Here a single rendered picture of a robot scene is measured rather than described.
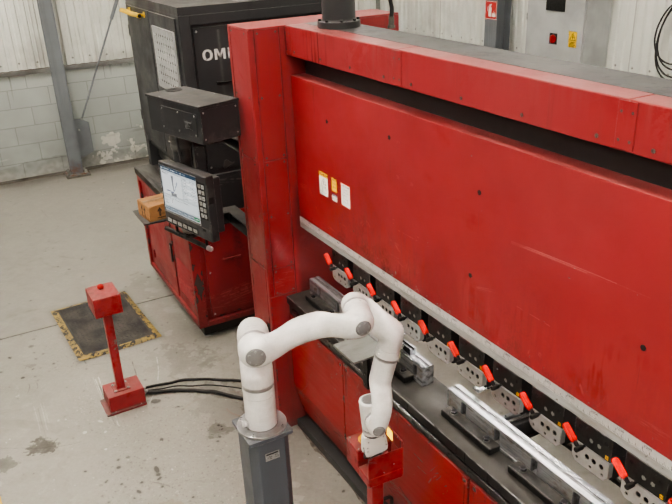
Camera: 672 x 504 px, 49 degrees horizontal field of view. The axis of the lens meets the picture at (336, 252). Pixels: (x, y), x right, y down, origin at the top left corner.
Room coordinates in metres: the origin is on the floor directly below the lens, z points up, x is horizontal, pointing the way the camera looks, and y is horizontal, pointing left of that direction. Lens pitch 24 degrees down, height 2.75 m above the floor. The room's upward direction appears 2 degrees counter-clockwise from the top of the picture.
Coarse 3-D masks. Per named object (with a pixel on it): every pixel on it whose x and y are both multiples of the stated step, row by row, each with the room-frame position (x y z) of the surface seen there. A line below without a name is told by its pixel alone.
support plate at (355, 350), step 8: (368, 336) 2.91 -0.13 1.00; (336, 344) 2.85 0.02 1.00; (344, 344) 2.85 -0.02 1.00; (352, 344) 2.85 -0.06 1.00; (360, 344) 2.84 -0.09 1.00; (368, 344) 2.84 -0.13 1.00; (376, 344) 2.84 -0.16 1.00; (344, 352) 2.78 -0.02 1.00; (352, 352) 2.78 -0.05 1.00; (360, 352) 2.78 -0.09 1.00; (368, 352) 2.77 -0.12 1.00; (352, 360) 2.71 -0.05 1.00; (360, 360) 2.71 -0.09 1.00
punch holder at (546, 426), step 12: (540, 396) 2.06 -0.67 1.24; (540, 408) 2.06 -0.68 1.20; (552, 408) 2.01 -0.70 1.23; (564, 408) 1.97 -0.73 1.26; (540, 420) 2.05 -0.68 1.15; (552, 420) 2.01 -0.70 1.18; (564, 420) 1.97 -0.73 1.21; (540, 432) 2.05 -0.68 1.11; (552, 432) 2.00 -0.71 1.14; (564, 432) 1.97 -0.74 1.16; (564, 444) 1.98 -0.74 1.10
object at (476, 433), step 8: (448, 408) 2.47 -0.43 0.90; (448, 416) 2.43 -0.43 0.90; (456, 416) 2.42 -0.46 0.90; (464, 416) 2.42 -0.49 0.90; (456, 424) 2.38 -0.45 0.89; (464, 424) 2.36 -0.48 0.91; (472, 424) 2.36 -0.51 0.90; (464, 432) 2.34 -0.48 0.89; (472, 432) 2.31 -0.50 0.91; (480, 432) 2.31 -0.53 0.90; (472, 440) 2.29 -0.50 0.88; (480, 440) 2.26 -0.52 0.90; (488, 448) 2.22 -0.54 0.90; (496, 448) 2.22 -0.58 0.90
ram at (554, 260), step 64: (320, 128) 3.39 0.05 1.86; (384, 128) 2.90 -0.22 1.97; (448, 128) 2.54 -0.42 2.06; (384, 192) 2.91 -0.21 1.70; (448, 192) 2.53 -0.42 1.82; (512, 192) 2.24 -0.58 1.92; (576, 192) 2.01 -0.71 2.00; (640, 192) 1.82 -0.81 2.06; (384, 256) 2.91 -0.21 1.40; (448, 256) 2.52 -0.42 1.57; (512, 256) 2.22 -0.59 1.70; (576, 256) 1.99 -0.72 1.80; (640, 256) 1.79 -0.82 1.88; (512, 320) 2.20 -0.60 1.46; (576, 320) 1.96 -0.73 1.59; (640, 320) 1.77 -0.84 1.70; (576, 384) 1.94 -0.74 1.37; (640, 384) 1.74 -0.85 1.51
